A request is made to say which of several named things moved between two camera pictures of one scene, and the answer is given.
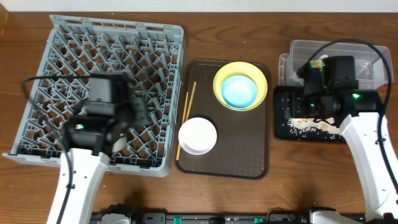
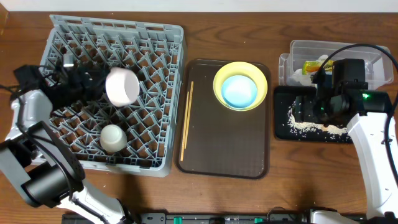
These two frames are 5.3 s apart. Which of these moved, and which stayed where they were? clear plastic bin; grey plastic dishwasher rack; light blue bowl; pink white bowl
Moved: pink white bowl
Stayed: clear plastic bin; light blue bowl; grey plastic dishwasher rack
